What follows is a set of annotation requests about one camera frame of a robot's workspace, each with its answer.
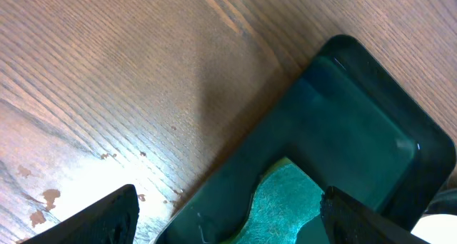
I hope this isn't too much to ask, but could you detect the dark rectangular sponge tray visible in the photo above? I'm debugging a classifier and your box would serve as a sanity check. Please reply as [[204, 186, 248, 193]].
[[157, 35, 456, 243]]

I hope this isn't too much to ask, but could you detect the white round plate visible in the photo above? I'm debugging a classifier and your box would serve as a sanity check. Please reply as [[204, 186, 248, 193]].
[[411, 214, 457, 244]]

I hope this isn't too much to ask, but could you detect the green scrubbing sponge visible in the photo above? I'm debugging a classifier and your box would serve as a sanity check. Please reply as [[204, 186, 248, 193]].
[[224, 157, 323, 243]]

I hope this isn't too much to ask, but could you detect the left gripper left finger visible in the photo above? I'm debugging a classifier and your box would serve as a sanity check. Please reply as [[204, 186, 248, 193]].
[[23, 184, 139, 244]]

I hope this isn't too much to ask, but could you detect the round black serving tray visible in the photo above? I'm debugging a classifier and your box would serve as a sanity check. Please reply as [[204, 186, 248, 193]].
[[425, 188, 457, 215]]

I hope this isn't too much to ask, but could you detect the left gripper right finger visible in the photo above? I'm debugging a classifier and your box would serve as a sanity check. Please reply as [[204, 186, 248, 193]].
[[320, 186, 427, 244]]

